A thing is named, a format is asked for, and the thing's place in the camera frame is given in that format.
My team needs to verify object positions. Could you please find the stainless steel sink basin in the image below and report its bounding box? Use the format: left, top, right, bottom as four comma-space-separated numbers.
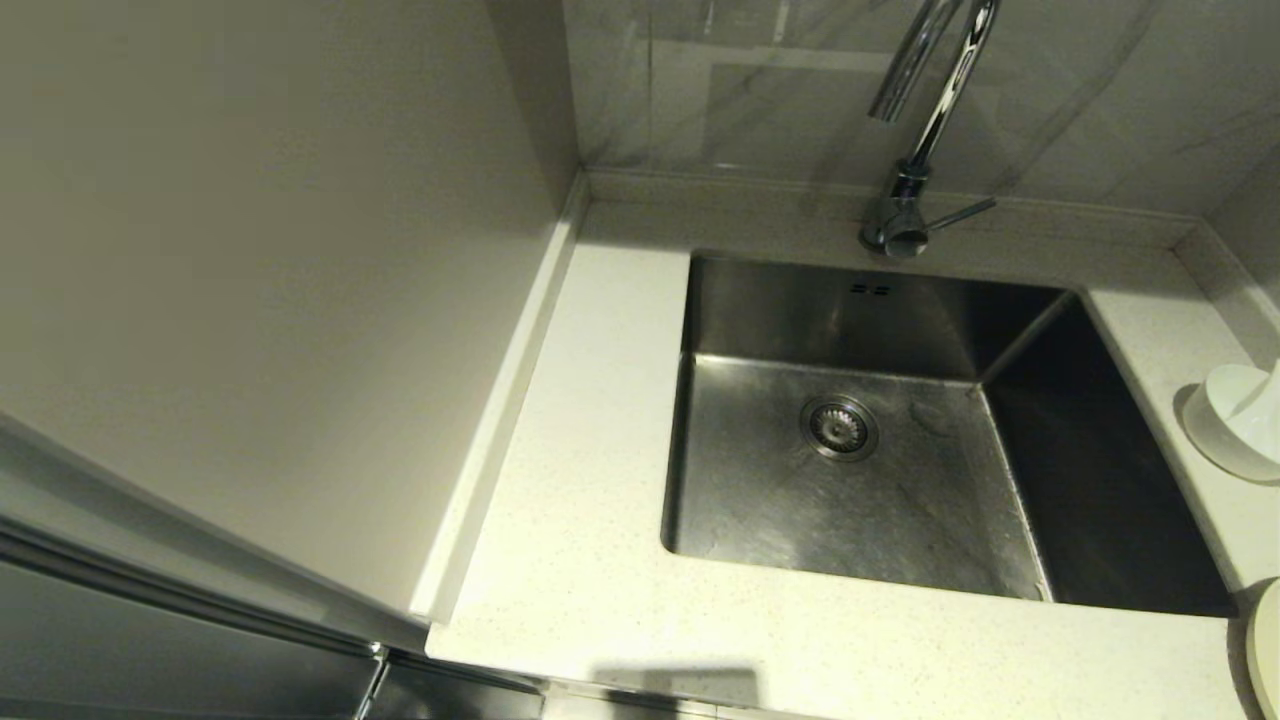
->
660, 250, 1241, 619

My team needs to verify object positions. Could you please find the round metal drain strainer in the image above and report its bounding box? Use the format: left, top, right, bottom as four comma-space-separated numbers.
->
799, 393, 880, 462

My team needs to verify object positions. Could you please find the grey under-counter cabinet front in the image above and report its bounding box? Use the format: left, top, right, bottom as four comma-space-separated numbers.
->
360, 655, 546, 720

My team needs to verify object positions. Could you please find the beige round plate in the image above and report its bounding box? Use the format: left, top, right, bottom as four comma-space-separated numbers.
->
1246, 580, 1280, 720

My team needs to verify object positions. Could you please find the white bowl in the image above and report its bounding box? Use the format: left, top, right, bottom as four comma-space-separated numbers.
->
1182, 360, 1280, 483

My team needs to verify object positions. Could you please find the chrome kitchen faucet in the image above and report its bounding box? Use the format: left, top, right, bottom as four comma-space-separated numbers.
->
859, 0, 1003, 259

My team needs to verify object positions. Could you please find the grey tall cabinet door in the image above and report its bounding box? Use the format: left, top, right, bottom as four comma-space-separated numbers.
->
0, 520, 386, 720

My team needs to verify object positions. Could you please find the beige tall cabinet side panel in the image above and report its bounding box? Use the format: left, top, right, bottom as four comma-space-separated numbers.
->
0, 0, 591, 651

